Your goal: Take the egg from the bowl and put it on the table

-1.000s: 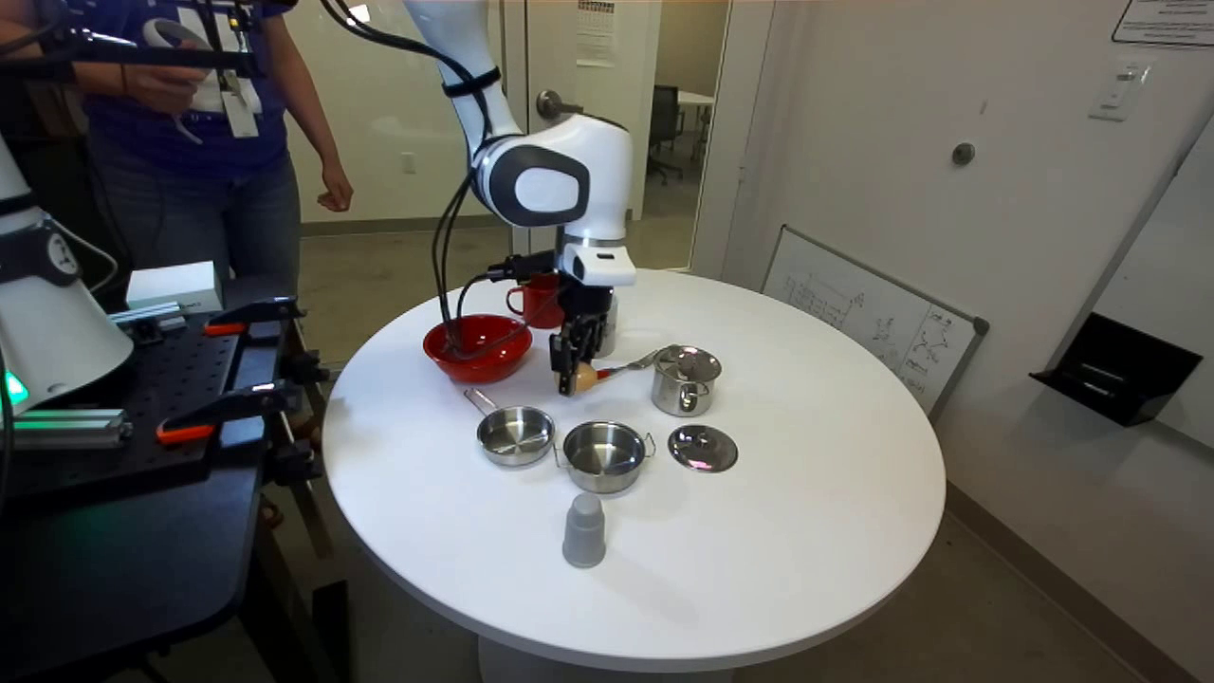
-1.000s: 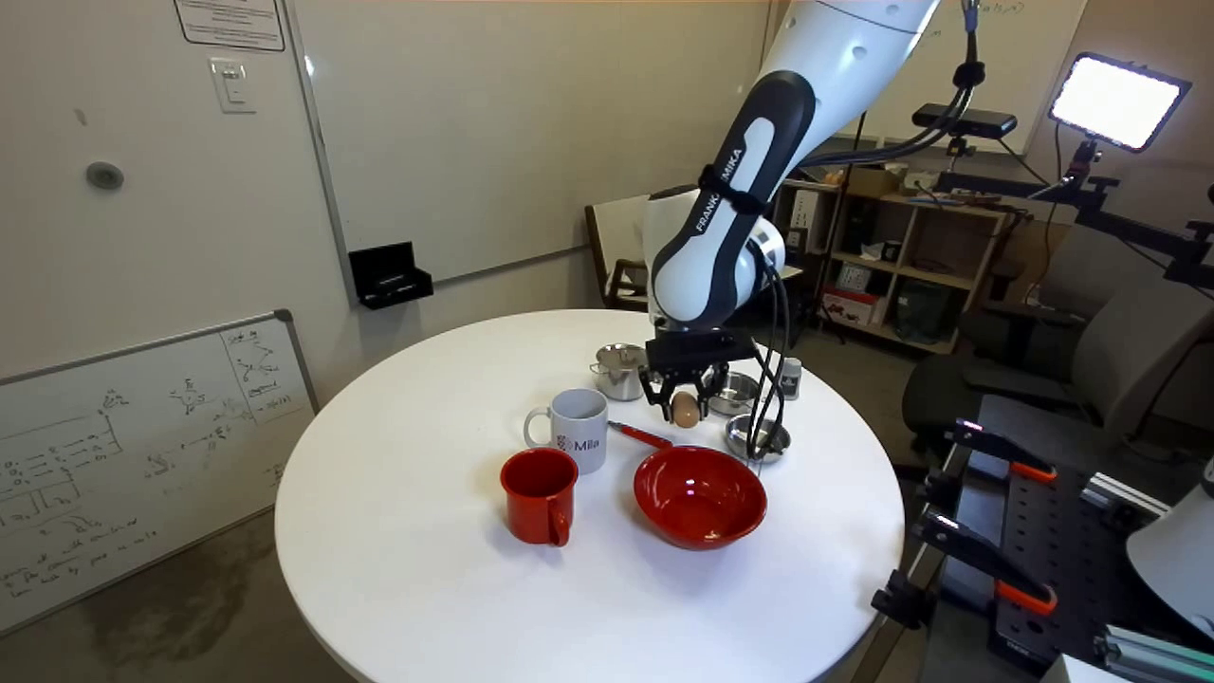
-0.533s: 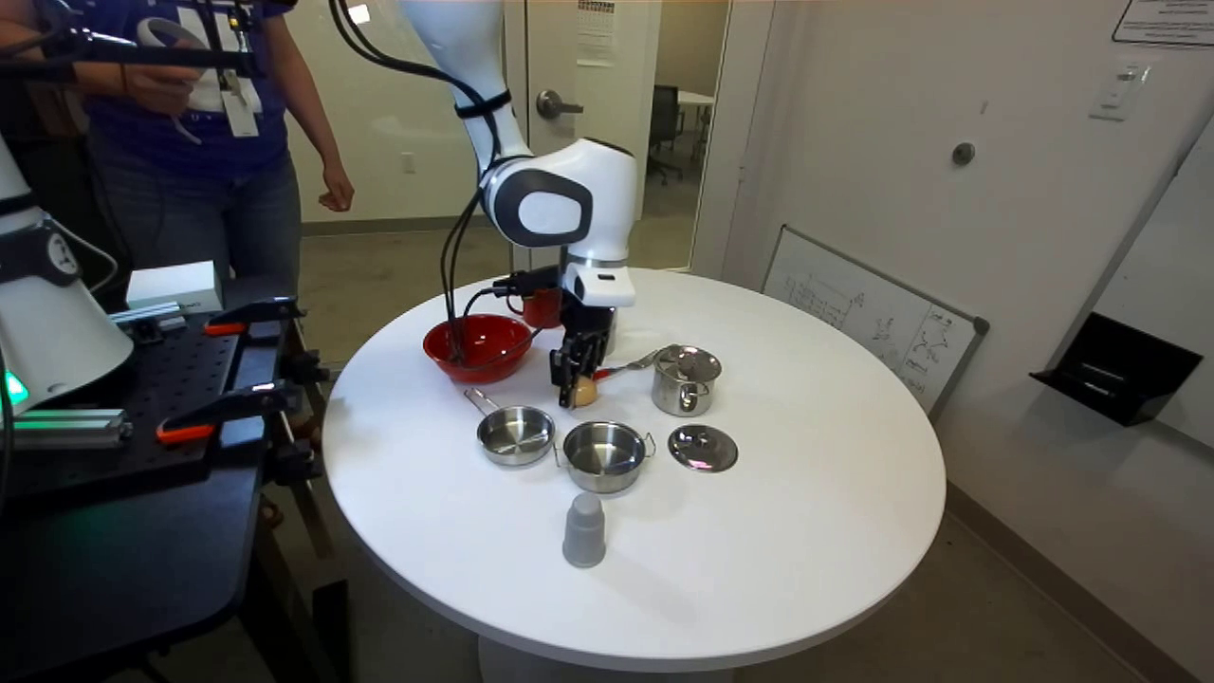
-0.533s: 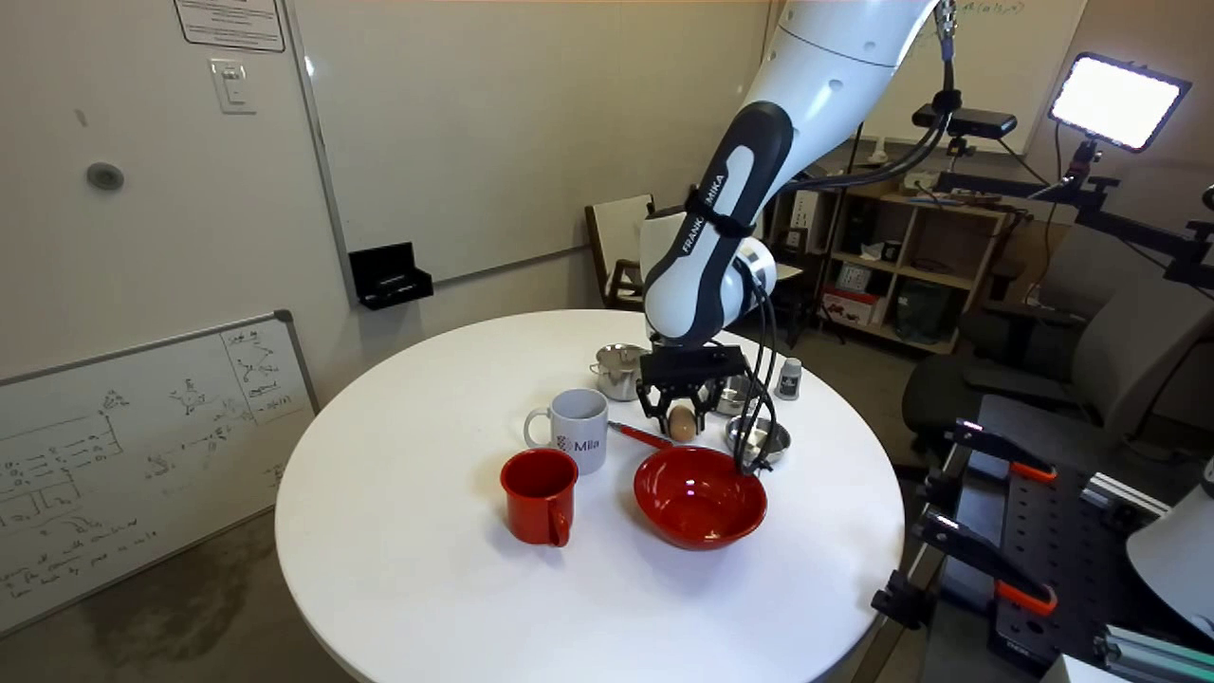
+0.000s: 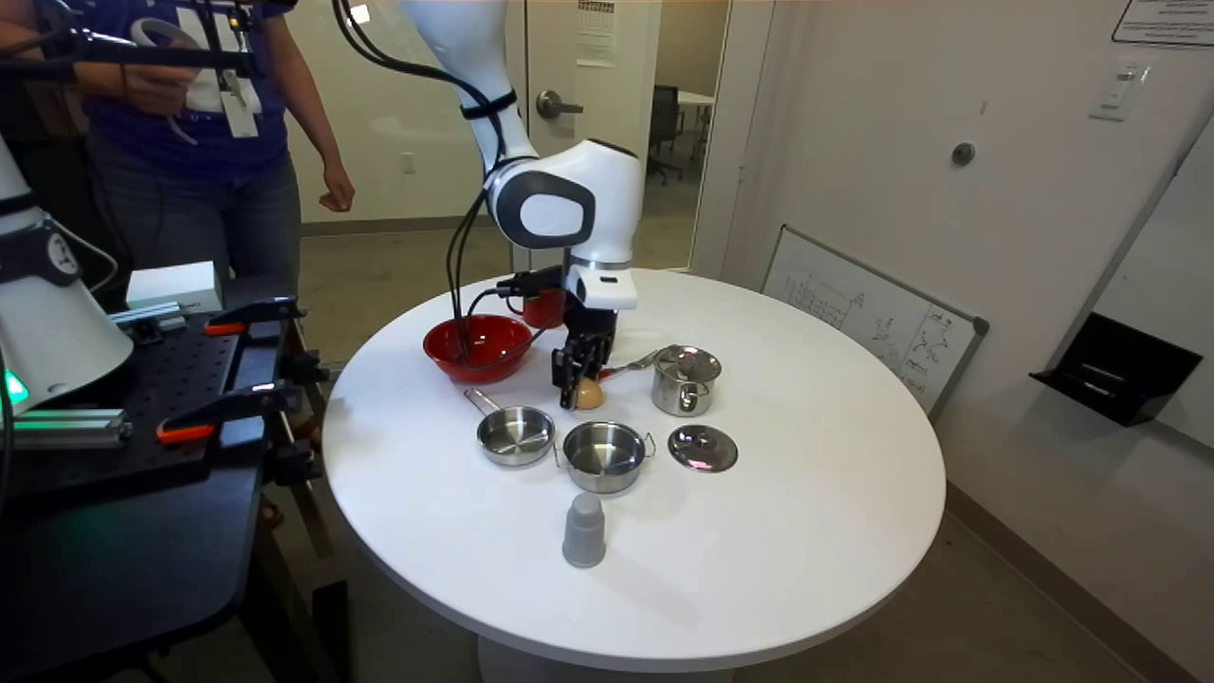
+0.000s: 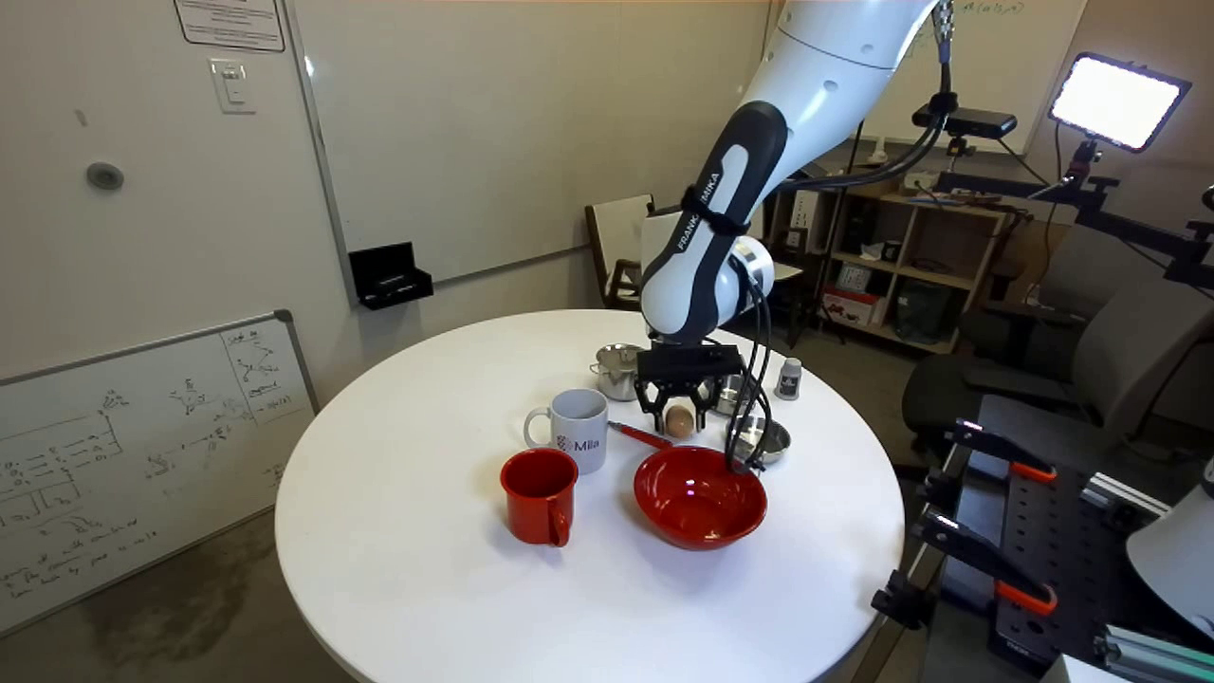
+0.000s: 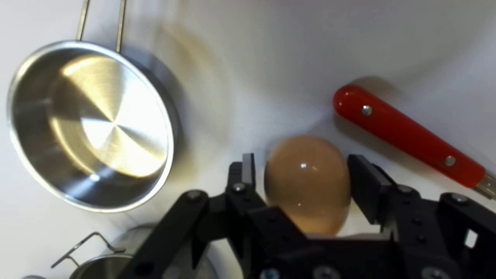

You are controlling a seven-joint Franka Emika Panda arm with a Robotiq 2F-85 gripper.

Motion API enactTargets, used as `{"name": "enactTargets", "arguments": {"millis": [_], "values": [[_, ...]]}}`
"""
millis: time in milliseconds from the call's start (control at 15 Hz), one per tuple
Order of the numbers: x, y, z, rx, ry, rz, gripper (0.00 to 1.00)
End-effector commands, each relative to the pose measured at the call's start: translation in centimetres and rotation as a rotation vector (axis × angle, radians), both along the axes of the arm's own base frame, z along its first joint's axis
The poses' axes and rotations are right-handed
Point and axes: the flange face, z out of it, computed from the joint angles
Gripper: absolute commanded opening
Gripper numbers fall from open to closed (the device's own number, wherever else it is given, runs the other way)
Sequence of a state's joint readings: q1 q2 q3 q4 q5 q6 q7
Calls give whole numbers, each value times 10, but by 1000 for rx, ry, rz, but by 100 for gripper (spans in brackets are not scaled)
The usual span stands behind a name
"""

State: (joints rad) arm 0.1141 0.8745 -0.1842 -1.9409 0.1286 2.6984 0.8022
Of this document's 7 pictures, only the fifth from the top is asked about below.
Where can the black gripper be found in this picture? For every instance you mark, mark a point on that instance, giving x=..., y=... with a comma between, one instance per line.
x=589, y=336

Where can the beige egg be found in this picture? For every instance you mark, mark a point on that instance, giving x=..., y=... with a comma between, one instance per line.
x=585, y=394

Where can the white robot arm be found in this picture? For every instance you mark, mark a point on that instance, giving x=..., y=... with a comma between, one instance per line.
x=468, y=38

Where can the person's left forearm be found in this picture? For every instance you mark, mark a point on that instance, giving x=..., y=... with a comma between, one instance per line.
x=310, y=109

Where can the steel bowl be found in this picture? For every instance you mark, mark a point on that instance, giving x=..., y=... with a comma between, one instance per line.
x=606, y=456

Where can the red bowl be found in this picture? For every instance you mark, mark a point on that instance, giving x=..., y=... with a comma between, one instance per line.
x=480, y=350

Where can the person's left hand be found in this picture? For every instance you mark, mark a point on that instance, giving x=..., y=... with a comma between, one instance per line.
x=334, y=192

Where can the person's right hand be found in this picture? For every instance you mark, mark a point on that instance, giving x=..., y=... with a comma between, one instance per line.
x=157, y=93

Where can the small steel pan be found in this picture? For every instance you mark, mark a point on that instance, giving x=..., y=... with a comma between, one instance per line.
x=517, y=439

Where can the steel lid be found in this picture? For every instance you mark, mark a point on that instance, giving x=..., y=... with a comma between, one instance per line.
x=702, y=450

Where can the grey plastic cup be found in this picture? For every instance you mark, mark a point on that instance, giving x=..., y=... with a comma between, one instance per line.
x=583, y=532

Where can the white door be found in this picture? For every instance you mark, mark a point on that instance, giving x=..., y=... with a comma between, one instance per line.
x=618, y=77

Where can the white box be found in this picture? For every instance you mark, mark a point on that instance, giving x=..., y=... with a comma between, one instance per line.
x=173, y=286

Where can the person in purple shirt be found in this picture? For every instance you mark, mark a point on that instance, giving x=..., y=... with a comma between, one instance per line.
x=191, y=174

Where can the black cart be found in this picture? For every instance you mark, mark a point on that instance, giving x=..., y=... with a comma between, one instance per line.
x=126, y=507

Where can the grey metal bar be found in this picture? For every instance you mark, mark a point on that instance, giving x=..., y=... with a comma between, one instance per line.
x=61, y=426

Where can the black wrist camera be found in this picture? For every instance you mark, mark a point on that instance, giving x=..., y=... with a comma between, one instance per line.
x=533, y=286

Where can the whiteboard leaning on wall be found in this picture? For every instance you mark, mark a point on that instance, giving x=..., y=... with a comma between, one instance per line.
x=872, y=310

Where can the round black wall knob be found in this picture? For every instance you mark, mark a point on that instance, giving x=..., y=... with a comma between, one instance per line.
x=961, y=154

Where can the black wall tray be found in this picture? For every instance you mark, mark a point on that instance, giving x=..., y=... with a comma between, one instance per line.
x=1122, y=364

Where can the framed wall sign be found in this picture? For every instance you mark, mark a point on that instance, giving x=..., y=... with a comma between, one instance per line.
x=1162, y=21

